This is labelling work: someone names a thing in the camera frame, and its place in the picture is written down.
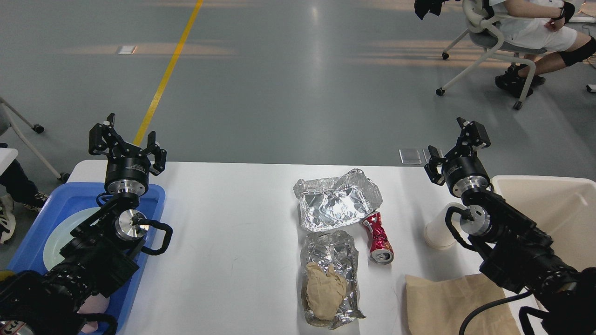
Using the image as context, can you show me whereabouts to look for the black garment on chair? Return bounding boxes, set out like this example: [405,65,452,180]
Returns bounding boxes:
[414,0,447,20]

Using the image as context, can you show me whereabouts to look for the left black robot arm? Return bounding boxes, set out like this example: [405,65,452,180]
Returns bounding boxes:
[1,113,173,335]

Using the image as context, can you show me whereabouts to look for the left rolling chair leg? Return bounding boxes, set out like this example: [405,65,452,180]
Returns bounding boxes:
[0,97,70,183]

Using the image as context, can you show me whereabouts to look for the crumpled brown paper ball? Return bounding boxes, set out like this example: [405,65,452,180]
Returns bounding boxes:
[306,261,347,321]

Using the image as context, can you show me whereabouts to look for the seated person white shorts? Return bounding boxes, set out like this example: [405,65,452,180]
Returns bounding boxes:
[489,0,596,86]

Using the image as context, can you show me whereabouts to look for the pink mug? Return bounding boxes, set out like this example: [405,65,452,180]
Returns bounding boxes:
[77,294,110,334]

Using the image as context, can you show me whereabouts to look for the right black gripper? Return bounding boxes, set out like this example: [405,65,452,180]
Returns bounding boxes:
[424,117,490,198]

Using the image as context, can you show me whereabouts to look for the crushed red soda can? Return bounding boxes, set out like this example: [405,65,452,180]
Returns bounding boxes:
[361,211,394,265]

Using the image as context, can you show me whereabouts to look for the green plate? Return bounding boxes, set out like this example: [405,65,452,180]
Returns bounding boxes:
[42,207,100,271]

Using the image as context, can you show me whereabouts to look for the crumpled foil tray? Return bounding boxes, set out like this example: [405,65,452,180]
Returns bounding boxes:
[292,169,383,232]

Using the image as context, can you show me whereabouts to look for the white rolling chair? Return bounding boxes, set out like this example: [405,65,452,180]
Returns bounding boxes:
[436,0,546,110]

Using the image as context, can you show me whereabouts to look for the blue plastic tray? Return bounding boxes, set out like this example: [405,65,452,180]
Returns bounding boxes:
[7,182,167,335]

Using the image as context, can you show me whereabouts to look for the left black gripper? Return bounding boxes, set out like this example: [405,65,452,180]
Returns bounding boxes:
[88,113,167,196]

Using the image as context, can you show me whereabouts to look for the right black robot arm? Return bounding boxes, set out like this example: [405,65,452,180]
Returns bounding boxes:
[424,117,596,335]

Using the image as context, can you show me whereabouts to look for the blue mug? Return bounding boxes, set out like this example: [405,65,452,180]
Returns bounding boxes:
[0,270,16,282]

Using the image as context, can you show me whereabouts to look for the brown paper bag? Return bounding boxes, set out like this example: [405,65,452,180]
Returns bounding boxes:
[405,274,520,335]

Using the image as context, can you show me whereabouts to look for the beige plastic bin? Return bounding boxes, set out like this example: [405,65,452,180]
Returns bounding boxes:
[492,175,596,271]

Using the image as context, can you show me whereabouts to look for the flat crumpled foil sheet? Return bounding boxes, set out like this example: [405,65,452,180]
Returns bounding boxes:
[300,230,365,329]

